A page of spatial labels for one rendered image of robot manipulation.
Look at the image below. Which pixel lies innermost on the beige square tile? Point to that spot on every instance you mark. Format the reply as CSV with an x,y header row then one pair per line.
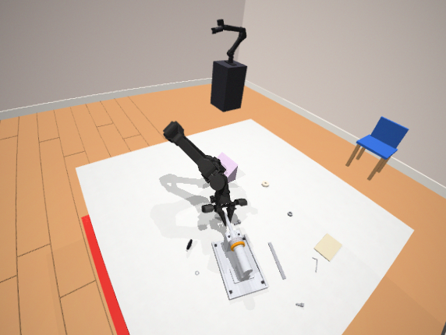
x,y
327,247

